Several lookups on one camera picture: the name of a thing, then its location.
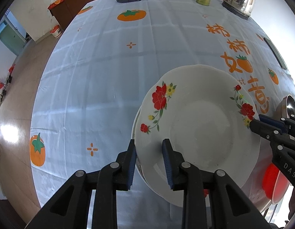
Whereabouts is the red cart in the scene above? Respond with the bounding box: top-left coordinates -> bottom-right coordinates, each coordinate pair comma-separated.
0,63 -> 17,105

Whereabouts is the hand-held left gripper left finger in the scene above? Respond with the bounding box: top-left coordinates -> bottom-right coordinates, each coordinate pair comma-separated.
26,139 -> 138,229

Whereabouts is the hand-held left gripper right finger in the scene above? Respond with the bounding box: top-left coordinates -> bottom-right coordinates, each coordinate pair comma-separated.
162,138 -> 272,229

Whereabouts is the orange printed tablecloth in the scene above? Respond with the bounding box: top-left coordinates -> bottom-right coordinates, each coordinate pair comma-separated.
29,0 -> 295,222

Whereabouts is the white plate with purple flowers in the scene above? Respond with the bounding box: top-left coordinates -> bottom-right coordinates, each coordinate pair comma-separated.
131,107 -> 211,199

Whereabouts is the stainless steel bowl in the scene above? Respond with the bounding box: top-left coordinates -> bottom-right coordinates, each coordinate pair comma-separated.
274,95 -> 295,124

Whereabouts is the red box with orange print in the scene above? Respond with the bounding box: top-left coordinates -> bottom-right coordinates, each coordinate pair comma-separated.
48,0 -> 67,10

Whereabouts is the white bucket with red label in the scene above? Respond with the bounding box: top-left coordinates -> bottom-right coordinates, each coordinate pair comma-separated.
50,24 -> 64,39

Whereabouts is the green door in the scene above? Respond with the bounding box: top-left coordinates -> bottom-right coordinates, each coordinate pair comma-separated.
0,14 -> 26,56

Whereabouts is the black smartphone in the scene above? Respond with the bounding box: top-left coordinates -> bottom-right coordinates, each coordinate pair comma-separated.
263,37 -> 288,70

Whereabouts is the white plate with red flowers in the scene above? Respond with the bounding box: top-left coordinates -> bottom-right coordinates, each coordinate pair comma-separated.
134,64 -> 262,207

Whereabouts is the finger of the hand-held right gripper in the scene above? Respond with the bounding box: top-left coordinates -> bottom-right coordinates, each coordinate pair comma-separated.
250,120 -> 295,148
258,114 -> 295,134

